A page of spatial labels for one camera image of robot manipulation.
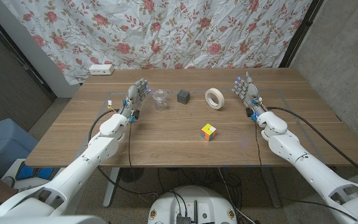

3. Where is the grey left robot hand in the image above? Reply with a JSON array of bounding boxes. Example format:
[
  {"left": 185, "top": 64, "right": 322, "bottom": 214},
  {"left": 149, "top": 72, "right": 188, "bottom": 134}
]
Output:
[{"left": 118, "top": 78, "right": 152, "bottom": 123}]

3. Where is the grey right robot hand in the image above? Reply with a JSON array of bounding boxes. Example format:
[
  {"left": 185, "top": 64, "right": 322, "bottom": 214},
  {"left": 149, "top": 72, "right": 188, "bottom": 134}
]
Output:
[{"left": 231, "top": 71, "right": 269, "bottom": 122}]

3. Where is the multicolour two-by-two rubiks cube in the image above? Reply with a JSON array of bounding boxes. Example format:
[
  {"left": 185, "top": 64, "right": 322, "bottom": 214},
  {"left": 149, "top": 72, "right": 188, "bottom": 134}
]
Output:
[{"left": 201, "top": 123, "right": 217, "bottom": 142}]

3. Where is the beige masking tape roll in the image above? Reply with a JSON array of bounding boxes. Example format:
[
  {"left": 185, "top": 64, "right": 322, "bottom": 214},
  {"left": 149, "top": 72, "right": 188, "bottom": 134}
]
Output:
[{"left": 204, "top": 87, "right": 225, "bottom": 110}]

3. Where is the dark grey block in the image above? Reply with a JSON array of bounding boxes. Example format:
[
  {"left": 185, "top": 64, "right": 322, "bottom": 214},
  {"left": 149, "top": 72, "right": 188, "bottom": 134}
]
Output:
[{"left": 177, "top": 89, "right": 191, "bottom": 105}]

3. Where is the clear glass jar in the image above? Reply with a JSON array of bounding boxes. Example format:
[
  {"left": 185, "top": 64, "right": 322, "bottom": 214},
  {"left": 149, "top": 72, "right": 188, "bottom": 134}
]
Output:
[{"left": 152, "top": 89, "right": 169, "bottom": 111}]

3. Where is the white power strip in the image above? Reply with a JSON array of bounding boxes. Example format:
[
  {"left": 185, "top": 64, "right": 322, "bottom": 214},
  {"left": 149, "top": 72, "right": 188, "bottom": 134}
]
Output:
[{"left": 88, "top": 63, "right": 115, "bottom": 76}]

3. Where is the black round floor object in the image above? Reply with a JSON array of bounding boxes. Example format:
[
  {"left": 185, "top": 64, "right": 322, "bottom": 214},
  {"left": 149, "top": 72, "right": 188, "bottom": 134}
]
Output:
[{"left": 119, "top": 167, "right": 145, "bottom": 183}]

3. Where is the floral print backdrop cloth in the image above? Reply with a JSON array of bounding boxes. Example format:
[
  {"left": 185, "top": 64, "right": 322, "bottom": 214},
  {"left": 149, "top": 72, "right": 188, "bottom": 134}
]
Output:
[{"left": 0, "top": 0, "right": 313, "bottom": 85}]

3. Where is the black backdrop stand pole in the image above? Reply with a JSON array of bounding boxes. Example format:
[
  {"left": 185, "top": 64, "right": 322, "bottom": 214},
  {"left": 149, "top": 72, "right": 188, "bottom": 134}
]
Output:
[
  {"left": 278, "top": 0, "right": 324, "bottom": 68},
  {"left": 0, "top": 2, "right": 57, "bottom": 101}
]

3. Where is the white table leg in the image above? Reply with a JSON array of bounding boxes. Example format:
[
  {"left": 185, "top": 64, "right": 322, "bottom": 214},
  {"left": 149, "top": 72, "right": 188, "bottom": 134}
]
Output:
[{"left": 103, "top": 167, "right": 121, "bottom": 208}]

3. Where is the grey table leg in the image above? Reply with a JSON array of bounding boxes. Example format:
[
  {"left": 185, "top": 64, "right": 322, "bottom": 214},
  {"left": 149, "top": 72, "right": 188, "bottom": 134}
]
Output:
[{"left": 261, "top": 166, "right": 282, "bottom": 208}]

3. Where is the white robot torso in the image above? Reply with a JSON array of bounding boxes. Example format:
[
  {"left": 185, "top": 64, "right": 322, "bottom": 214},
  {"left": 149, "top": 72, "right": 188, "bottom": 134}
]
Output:
[{"left": 147, "top": 185, "right": 238, "bottom": 224}]

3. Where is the blue upholstered seat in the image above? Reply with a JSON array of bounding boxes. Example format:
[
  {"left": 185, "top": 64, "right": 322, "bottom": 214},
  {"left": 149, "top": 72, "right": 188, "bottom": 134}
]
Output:
[{"left": 0, "top": 118, "right": 39, "bottom": 178}]

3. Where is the white and blue floor machine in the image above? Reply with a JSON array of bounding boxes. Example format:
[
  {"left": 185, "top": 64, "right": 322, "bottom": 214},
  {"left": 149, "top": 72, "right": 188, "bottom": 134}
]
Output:
[{"left": 0, "top": 157, "right": 67, "bottom": 192}]

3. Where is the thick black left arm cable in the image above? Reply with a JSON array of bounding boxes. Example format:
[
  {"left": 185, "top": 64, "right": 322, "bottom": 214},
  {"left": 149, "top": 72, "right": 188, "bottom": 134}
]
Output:
[{"left": 88, "top": 108, "right": 160, "bottom": 200}]

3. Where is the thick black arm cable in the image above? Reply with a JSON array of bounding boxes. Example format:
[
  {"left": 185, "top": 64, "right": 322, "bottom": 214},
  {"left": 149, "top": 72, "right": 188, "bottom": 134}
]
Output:
[
  {"left": 266, "top": 106, "right": 358, "bottom": 185},
  {"left": 88, "top": 108, "right": 160, "bottom": 200}
]

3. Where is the thin black left wrist cable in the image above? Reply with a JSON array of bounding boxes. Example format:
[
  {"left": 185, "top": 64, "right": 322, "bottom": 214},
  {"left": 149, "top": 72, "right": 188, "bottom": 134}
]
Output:
[{"left": 127, "top": 121, "right": 134, "bottom": 169}]

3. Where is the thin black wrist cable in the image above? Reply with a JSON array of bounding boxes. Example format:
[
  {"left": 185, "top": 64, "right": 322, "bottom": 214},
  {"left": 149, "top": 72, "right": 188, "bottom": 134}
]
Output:
[
  {"left": 127, "top": 121, "right": 134, "bottom": 169},
  {"left": 254, "top": 120, "right": 263, "bottom": 167}
]

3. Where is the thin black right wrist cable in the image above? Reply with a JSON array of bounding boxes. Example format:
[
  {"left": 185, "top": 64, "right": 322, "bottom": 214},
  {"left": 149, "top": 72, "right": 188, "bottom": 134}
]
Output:
[{"left": 254, "top": 120, "right": 263, "bottom": 167}]

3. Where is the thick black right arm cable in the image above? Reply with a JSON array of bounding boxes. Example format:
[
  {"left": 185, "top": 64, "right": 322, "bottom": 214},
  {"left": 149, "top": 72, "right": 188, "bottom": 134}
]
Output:
[{"left": 266, "top": 106, "right": 358, "bottom": 185}]

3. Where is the grey floor cable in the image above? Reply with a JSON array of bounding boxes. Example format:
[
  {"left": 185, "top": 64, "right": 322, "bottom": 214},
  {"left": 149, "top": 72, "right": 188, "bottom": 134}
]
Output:
[{"left": 218, "top": 167, "right": 256, "bottom": 224}]

